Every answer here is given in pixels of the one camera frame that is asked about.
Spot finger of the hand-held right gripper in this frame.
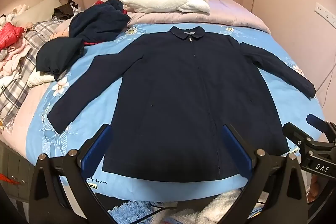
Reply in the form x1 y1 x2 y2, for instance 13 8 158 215
307 113 336 144
282 122 336 152

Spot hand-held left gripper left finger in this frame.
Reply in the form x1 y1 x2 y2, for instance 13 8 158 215
28 124 116 224

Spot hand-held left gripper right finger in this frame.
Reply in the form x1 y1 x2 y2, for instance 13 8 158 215
222 123 309 224

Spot navy zip jacket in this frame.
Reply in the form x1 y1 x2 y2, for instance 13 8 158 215
47 25 316 180

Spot pink clothes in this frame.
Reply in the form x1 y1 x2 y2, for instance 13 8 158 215
0 38 29 77

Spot person's right hand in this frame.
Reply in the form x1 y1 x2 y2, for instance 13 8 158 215
308 177 325 203

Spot fluffy blue white rug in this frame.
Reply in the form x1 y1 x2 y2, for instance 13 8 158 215
108 187 265 224

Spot pink bed sheet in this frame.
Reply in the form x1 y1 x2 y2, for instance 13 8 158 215
0 82 57 159

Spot grey drawer cabinet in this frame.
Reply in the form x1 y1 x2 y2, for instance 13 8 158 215
0 145 36 203

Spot white cloth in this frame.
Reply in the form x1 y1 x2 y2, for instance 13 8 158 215
27 72 57 87

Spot folded dark garment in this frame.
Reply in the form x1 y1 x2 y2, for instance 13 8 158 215
36 38 86 80

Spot blue floral bed sheet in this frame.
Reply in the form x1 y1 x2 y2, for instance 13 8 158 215
26 22 324 199

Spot crumpled navy garment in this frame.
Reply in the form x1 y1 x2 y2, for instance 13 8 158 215
69 0 131 43

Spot pink quilt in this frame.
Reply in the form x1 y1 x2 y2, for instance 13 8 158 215
104 0 271 34

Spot black brown garment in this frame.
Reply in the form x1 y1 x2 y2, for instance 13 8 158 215
52 0 79 20

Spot red puffer jacket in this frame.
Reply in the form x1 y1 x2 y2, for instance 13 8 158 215
0 22 25 51

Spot grey pillow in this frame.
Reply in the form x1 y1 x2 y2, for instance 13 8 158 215
12 0 62 28

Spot white plush toys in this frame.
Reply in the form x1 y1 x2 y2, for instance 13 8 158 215
0 3 30 25

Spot white cable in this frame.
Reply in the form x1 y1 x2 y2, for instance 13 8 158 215
316 56 336 109

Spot black cable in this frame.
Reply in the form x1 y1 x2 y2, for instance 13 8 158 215
148 202 180 212

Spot red string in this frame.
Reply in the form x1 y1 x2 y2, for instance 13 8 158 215
0 174 20 186

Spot white wall socket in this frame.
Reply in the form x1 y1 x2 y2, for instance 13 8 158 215
314 2 336 25

